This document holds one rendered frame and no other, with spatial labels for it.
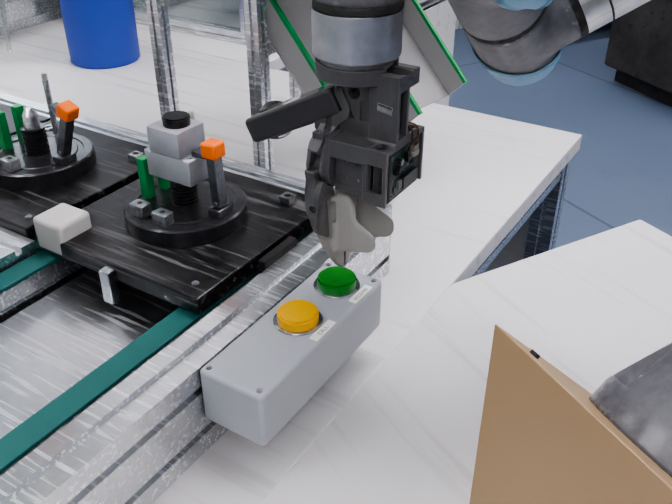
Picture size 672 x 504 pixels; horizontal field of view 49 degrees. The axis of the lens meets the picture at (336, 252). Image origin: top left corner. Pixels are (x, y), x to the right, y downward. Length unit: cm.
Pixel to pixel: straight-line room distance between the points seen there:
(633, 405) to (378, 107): 30
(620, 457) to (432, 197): 72
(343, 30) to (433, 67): 59
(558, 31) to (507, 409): 31
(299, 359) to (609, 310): 43
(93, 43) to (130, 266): 101
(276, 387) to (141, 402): 11
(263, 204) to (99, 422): 36
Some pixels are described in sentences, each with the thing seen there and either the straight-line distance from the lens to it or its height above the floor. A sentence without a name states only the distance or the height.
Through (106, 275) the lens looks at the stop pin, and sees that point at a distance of 81.
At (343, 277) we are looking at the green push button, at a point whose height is 97.
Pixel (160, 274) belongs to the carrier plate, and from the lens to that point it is 79.
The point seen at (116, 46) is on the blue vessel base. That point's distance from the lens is 177.
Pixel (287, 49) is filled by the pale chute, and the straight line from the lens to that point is 99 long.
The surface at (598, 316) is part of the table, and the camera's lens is 94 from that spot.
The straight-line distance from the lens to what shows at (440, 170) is 124.
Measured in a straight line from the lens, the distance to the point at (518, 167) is 127.
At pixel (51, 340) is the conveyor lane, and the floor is 92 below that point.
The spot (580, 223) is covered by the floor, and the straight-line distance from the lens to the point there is 294.
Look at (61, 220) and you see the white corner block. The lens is 87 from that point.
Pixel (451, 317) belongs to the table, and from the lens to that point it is 90.
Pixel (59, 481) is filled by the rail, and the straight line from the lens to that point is 61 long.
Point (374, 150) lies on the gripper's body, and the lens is 63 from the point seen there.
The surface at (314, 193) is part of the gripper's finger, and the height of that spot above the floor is 109.
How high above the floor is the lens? 140
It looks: 32 degrees down
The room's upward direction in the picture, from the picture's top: straight up
